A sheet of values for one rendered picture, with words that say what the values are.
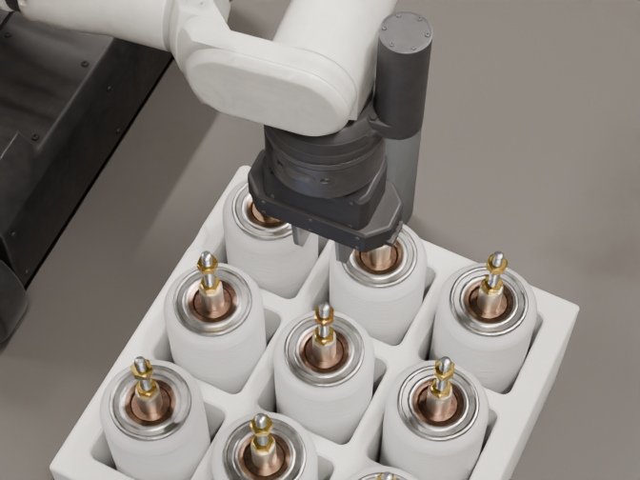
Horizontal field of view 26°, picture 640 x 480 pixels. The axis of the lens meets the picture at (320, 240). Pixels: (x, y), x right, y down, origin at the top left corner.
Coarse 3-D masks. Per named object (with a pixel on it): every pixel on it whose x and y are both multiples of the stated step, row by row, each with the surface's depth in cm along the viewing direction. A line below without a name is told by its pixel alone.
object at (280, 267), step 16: (224, 208) 139; (224, 224) 138; (240, 240) 137; (256, 240) 136; (288, 240) 136; (240, 256) 139; (256, 256) 137; (272, 256) 137; (288, 256) 137; (304, 256) 140; (256, 272) 140; (272, 272) 140; (288, 272) 140; (304, 272) 142; (272, 288) 142; (288, 288) 143
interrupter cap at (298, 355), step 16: (304, 320) 131; (336, 320) 131; (288, 336) 130; (304, 336) 130; (336, 336) 131; (352, 336) 130; (288, 352) 129; (304, 352) 130; (336, 352) 130; (352, 352) 129; (304, 368) 129; (320, 368) 129; (336, 368) 129; (352, 368) 129; (320, 384) 128; (336, 384) 128
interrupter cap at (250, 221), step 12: (240, 192) 138; (240, 204) 138; (252, 204) 138; (240, 216) 137; (252, 216) 137; (264, 216) 138; (240, 228) 136; (252, 228) 137; (264, 228) 136; (276, 228) 136; (288, 228) 136; (264, 240) 136
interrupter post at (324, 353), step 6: (312, 336) 127; (312, 342) 128; (312, 348) 129; (318, 348) 127; (324, 348) 127; (330, 348) 127; (318, 354) 128; (324, 354) 128; (330, 354) 128; (318, 360) 129; (324, 360) 129
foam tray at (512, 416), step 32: (224, 192) 147; (192, 256) 143; (224, 256) 148; (320, 256) 143; (448, 256) 143; (320, 288) 142; (160, 320) 140; (288, 320) 140; (416, 320) 140; (544, 320) 140; (128, 352) 138; (160, 352) 141; (384, 352) 138; (416, 352) 138; (544, 352) 138; (256, 384) 136; (384, 384) 136; (544, 384) 136; (96, 416) 134; (224, 416) 136; (512, 416) 134; (64, 448) 133; (96, 448) 134; (320, 448) 133; (352, 448) 133; (512, 448) 133
